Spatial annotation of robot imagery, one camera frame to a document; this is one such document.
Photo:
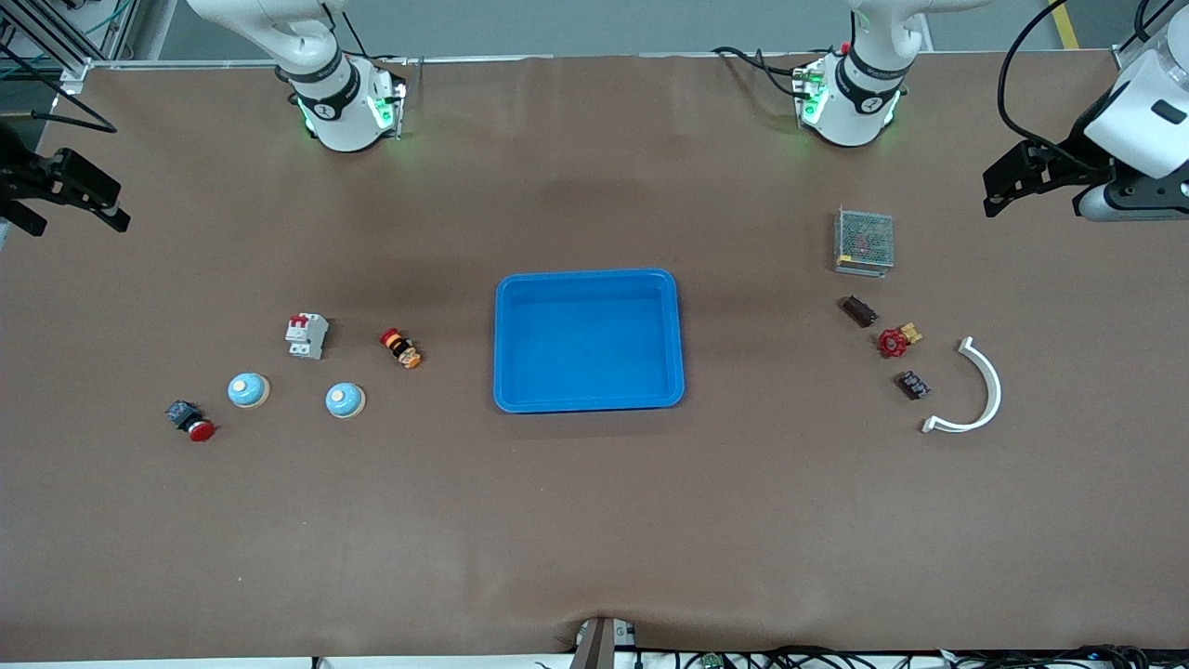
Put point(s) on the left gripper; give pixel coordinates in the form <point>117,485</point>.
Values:
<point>1064,163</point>

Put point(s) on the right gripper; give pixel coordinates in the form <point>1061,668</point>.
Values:
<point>28,177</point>

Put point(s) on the dark brown cylindrical capacitor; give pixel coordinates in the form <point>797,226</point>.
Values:
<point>859,311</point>
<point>913,385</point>

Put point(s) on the light blue call bell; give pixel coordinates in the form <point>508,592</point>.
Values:
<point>248,390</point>
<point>345,400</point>

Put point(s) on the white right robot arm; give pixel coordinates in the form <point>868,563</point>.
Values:
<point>339,121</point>

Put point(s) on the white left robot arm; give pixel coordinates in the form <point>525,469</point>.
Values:
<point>850,116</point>

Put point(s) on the metal mesh power supply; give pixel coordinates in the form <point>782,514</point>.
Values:
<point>864,240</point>

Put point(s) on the white curved pipe clamp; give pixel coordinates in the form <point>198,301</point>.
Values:
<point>997,388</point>

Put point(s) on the red push button grey base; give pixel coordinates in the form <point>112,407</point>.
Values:
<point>200,429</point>

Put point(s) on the white circuit breaker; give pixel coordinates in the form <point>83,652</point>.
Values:
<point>307,336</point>

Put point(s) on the blue plastic tray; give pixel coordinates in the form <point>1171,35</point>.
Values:
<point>594,334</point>

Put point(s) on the aluminium frame with black struts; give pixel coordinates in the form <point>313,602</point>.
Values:
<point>70,72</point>

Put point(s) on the aluminium frame corner post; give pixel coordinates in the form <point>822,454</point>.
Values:
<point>1147,23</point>

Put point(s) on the red yellow emergency stop switch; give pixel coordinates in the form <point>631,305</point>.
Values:
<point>401,349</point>

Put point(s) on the grey camera stand bracket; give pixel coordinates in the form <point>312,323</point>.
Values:
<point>594,646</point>

